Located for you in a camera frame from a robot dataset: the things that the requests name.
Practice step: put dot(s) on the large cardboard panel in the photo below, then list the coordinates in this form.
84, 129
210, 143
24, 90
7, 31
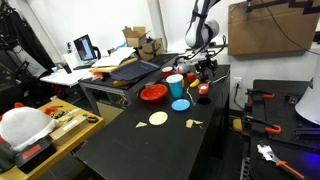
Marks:
273, 26

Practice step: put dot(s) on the light blue plastic cup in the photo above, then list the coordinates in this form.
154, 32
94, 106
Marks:
175, 87

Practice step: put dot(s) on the triangular tan paper scrap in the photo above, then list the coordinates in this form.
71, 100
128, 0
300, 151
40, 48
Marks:
141, 125

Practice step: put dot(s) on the crumpled tan paper scrap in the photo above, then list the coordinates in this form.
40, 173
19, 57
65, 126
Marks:
190, 123

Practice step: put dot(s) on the black laptop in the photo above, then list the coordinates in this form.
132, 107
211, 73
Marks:
84, 47

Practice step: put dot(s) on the black round disc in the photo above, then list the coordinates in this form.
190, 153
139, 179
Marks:
204, 100

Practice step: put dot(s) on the red plastic cup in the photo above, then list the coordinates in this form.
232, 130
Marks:
167, 72

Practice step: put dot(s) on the cream round plate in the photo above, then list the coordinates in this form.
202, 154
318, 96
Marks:
158, 118

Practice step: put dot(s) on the silver metal fork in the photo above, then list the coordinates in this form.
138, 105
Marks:
219, 80
190, 95

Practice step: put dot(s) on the purple toy eggplant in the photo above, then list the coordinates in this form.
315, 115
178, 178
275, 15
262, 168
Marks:
203, 77

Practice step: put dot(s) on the open cardboard box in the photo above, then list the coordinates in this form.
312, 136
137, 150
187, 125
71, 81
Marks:
135, 36

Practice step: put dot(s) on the small orange cup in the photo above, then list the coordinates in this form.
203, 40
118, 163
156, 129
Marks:
203, 89

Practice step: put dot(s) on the yellow wooden table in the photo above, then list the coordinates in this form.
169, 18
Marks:
66, 143

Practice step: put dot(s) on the yellow toy banana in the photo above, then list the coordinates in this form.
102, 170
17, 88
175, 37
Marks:
194, 83

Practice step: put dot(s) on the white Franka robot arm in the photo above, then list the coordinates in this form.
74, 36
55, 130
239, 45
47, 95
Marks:
200, 33

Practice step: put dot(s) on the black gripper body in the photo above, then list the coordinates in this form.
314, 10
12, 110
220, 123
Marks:
207, 62

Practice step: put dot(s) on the brown cardboard box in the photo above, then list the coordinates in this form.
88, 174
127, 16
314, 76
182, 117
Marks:
151, 49

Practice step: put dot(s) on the stack of white papers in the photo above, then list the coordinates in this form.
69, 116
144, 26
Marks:
115, 56

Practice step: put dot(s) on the white desk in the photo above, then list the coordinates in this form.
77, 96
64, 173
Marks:
66, 77

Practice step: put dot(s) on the dark blue bin lid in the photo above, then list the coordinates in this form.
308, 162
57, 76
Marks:
135, 70

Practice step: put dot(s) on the tan flat box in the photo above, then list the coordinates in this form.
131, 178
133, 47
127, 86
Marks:
68, 126

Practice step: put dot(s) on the red toy cube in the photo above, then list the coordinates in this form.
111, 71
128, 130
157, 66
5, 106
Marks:
190, 77

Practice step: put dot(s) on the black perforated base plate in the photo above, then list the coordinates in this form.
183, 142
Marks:
283, 153

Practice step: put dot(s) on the white wall outlet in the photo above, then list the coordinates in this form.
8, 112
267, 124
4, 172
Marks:
237, 82

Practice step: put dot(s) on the red plastic bowl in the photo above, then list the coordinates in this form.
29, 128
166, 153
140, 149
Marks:
154, 92

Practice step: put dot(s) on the black device with red panel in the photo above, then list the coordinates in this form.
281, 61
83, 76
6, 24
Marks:
33, 153

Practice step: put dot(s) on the blue plastic plate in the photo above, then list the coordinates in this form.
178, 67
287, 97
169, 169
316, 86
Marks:
180, 105

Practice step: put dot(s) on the white plastic jug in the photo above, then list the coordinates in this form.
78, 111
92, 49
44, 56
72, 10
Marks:
25, 126

